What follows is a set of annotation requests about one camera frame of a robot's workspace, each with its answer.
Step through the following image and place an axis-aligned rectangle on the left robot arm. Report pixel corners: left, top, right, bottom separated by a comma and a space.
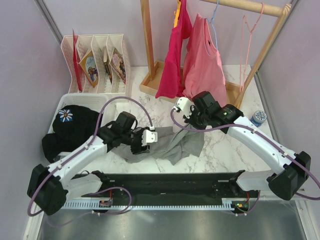
27, 111, 158, 216

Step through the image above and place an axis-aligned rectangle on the red folder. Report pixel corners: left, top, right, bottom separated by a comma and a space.
72, 30, 83, 93

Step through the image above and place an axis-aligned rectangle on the orange hanger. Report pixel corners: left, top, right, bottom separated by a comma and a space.
173, 0, 182, 28

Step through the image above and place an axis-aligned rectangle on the white laundry basket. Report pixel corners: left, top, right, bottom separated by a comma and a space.
48, 93, 116, 134

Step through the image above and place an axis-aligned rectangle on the wooden clothes rack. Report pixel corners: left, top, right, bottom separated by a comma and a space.
139, 0, 292, 108

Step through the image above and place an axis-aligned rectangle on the magenta t-shirt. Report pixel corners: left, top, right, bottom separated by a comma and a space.
155, 0, 192, 99

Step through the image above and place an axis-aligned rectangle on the grey t-shirt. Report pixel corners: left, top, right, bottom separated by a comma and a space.
112, 126, 205, 165

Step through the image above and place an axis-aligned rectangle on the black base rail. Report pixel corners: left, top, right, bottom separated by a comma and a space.
93, 170, 258, 208

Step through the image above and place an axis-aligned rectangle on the white magazine file rack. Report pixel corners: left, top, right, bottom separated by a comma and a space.
60, 34, 132, 97

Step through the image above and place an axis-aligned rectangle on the children's book yellow cover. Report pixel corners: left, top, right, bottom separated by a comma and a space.
79, 49, 99, 88

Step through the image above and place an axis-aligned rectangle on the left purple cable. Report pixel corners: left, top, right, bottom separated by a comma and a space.
26, 96, 156, 227

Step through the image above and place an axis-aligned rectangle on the blue wire hanger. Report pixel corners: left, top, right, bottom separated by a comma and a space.
206, 0, 220, 51

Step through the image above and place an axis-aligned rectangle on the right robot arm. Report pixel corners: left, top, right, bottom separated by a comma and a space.
176, 91, 311, 201

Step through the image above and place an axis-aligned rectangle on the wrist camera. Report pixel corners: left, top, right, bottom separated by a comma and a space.
141, 127, 158, 146
172, 97, 194, 119

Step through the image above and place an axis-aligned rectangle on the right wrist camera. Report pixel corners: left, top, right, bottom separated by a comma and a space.
172, 97, 194, 119

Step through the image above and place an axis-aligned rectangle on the white cable duct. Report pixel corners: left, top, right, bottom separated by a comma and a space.
62, 198, 235, 211

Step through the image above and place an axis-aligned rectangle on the children's book pink cover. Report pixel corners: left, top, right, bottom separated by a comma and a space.
110, 48, 127, 84

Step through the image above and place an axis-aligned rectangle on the thin dark book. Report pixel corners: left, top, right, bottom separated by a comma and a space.
103, 47, 112, 78

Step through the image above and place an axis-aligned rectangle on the black clothing with daisy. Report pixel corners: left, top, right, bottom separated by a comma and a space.
42, 105, 99, 163

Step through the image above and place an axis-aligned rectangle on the pink wire hanger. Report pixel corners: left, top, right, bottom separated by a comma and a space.
238, 2, 265, 93

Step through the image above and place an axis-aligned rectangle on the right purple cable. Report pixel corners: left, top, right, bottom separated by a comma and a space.
170, 106, 320, 218

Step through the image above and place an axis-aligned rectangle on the purple cable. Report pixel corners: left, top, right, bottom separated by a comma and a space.
170, 106, 320, 218
26, 96, 156, 227

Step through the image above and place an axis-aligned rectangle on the pink t-shirt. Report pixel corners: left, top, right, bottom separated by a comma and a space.
183, 13, 228, 107

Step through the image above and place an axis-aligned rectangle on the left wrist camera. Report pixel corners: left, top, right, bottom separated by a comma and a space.
141, 127, 158, 146

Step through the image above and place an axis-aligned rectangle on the blue white round container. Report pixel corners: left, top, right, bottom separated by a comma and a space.
250, 110, 267, 127

